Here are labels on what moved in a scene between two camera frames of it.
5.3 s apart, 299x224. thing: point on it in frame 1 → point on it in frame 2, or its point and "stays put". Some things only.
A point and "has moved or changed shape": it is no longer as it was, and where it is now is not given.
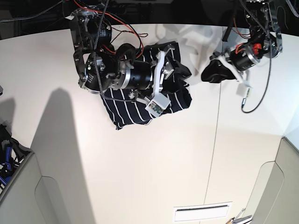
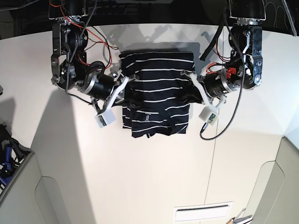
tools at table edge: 240,219 stays put
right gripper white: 236,73 → 196,98
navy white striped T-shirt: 127,108 has moved or changed shape
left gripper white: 172,84 → 118,95
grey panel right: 275,199 stays put
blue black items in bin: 12,154 stays put
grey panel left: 31,198 stays put
